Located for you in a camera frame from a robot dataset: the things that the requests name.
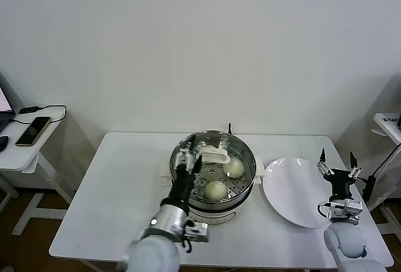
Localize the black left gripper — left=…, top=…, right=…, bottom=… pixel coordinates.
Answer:
left=160, top=133, right=204, bottom=212

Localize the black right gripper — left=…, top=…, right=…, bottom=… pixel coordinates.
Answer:
left=316, top=148, right=363, bottom=201

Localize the glass lid with white handle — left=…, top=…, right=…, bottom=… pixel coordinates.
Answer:
left=174, top=129, right=256, bottom=191

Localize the white steamed baozi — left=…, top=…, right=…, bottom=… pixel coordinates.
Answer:
left=222, top=158, right=245, bottom=179
left=204, top=180, right=228, bottom=200

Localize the stainless steel steamer basket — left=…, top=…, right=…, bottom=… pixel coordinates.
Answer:
left=169, top=130, right=256, bottom=212

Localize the steel steamer pot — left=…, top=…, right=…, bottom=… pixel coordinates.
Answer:
left=160, top=155, right=265, bottom=229

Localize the white round plate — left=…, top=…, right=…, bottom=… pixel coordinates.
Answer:
left=262, top=157, right=343, bottom=229

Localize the smartphone with gold edge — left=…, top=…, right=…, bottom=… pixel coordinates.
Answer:
left=14, top=116, right=52, bottom=147

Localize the black power adapter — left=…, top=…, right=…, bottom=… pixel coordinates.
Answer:
left=18, top=105, right=40, bottom=115

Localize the white side table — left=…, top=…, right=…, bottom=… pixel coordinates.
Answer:
left=0, top=104, right=76, bottom=237

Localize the black laptop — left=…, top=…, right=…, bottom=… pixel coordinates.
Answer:
left=0, top=73, right=16, bottom=132

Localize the black cable with inline adapter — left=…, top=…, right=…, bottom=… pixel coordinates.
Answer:
left=350, top=142, right=401, bottom=202

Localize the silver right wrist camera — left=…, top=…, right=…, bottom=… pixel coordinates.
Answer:
left=318, top=199, right=363, bottom=222

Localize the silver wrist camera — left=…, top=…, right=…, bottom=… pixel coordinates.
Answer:
left=183, top=220, right=210, bottom=254
left=318, top=199, right=363, bottom=222

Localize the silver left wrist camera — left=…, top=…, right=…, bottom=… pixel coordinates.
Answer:
left=183, top=220, right=210, bottom=254

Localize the thin black charging cable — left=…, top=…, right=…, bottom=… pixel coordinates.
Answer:
left=8, top=105, right=67, bottom=126

